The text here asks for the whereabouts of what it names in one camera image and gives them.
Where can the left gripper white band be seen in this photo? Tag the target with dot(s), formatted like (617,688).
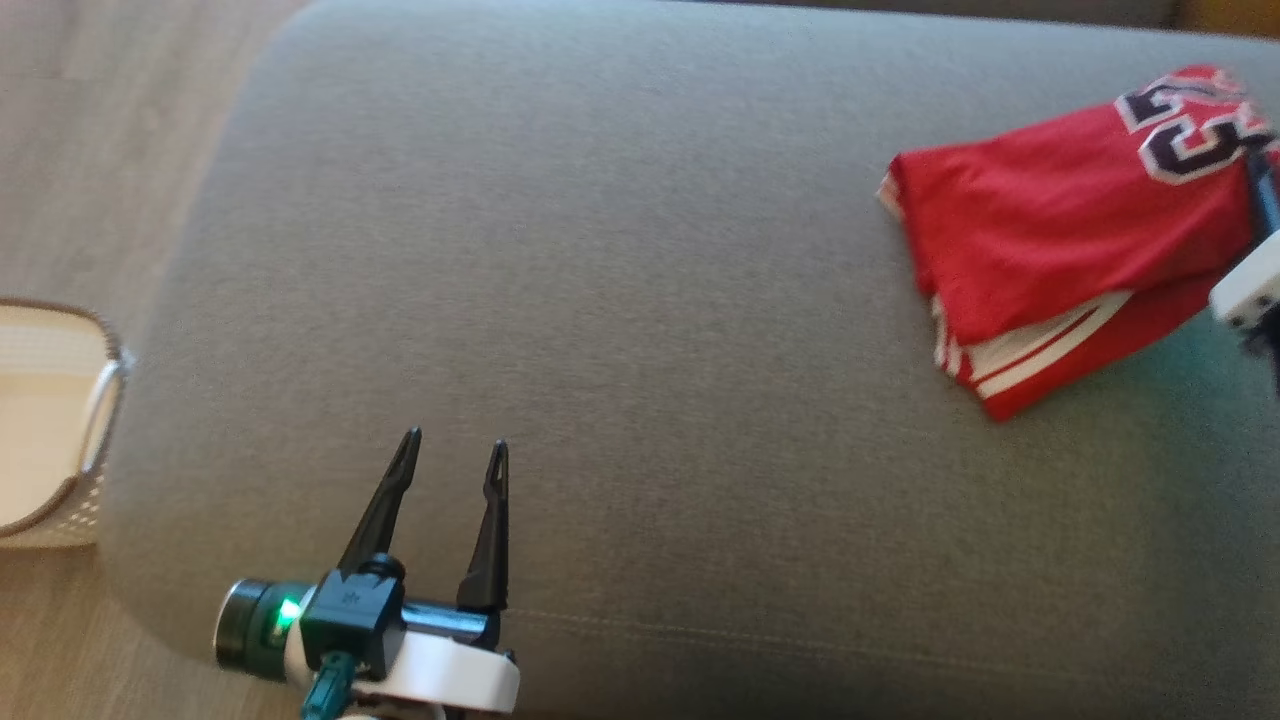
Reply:
(460,675)

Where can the grey sofa seat cushion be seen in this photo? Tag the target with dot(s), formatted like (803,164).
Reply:
(650,350)

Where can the white plastic laundry basket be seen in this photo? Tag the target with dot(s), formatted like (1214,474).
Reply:
(45,420)

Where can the grey sofa back cushion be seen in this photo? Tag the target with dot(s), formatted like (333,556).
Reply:
(950,8)

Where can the red jersey with white sleeve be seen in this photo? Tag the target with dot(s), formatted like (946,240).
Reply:
(1050,220)

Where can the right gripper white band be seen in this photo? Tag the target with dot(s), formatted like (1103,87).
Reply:
(1255,285)

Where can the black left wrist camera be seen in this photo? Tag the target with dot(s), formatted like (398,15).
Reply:
(345,620)

